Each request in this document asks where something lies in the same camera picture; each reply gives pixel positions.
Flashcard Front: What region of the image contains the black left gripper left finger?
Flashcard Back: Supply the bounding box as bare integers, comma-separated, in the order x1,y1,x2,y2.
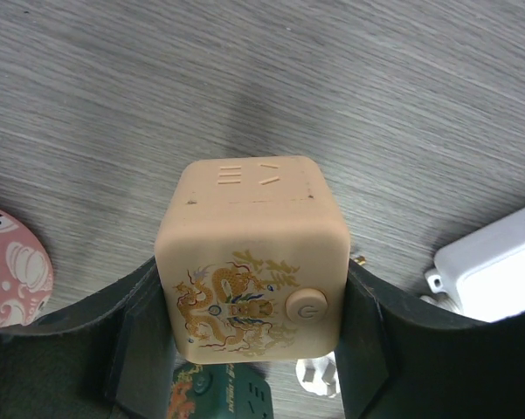
0,259,175,418

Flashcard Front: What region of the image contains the long white power strip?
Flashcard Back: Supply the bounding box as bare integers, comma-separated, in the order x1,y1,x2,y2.
420,208,525,322

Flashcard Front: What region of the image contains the orange cube adapter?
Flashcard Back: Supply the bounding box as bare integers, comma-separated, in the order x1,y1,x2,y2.
155,155,350,364

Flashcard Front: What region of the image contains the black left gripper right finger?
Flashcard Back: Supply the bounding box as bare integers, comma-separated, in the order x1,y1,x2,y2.
335,263,525,418

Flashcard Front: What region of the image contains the green dragon cube adapter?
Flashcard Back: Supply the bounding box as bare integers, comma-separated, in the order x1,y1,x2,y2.
167,363,273,419

